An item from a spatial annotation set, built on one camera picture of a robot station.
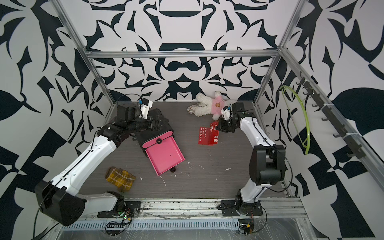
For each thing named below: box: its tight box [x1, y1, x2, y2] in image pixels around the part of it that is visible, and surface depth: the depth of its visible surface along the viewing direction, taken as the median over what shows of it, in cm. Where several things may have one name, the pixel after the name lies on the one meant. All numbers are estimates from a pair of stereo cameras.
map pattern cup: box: [187, 103, 200, 114], surface depth 114 cm
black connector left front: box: [105, 218, 132, 236], surface depth 72 cm
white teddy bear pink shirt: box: [194, 91, 236, 121], surface depth 110 cm
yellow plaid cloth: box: [105, 166, 137, 192], surface depth 85 cm
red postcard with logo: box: [209, 121, 220, 146], surface depth 90 cm
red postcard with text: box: [198, 126, 210, 145], surface depth 104 cm
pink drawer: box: [142, 131, 186, 176], surface depth 87 cm
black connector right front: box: [238, 219, 255, 236], surface depth 73 cm
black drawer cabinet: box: [137, 108, 175, 158], surface depth 81 cm
